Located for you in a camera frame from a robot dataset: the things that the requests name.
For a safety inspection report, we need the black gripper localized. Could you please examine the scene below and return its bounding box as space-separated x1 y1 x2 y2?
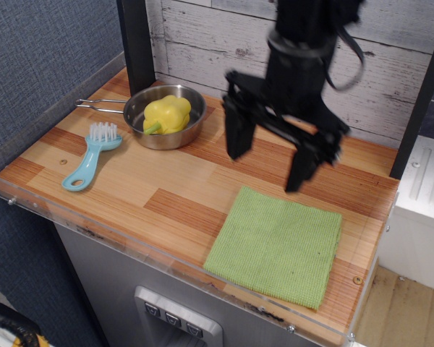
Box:
223 53 350 192

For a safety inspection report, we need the green cloth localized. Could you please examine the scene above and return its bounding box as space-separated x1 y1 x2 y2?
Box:
203 187 342 309

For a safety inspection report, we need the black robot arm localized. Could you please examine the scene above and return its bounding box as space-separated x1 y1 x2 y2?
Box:
223 0 365 192

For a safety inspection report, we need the yellow toy bell pepper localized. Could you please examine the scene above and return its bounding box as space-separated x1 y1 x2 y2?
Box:
143 95 192 135

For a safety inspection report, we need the light blue dish brush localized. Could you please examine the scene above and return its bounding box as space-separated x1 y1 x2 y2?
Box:
61 122 122 192

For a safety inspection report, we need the white side cabinet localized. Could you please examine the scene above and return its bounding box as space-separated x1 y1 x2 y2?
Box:
378 136 434 288

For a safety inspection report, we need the silver toy fridge cabinet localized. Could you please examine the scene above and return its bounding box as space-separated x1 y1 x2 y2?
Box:
56 225 354 346

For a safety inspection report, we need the silver dispenser button panel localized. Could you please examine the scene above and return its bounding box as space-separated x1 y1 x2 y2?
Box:
135 286 224 346

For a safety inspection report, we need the yellow object at corner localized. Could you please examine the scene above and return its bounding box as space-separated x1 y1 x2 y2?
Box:
12 335 50 347

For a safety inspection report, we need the steel pan with wire handle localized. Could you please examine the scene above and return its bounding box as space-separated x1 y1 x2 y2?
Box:
75 84 208 150

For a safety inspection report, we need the black right frame post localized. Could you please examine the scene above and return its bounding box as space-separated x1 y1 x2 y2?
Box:
389 51 434 179

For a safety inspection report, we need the black frame post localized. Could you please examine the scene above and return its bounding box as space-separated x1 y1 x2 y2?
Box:
389 51 434 179
116 0 156 95

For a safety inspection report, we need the black left frame post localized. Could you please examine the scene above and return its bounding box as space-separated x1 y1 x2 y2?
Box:
116 0 156 95

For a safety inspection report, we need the black braided cable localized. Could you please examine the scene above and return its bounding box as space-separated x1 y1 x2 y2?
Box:
0 311 41 347

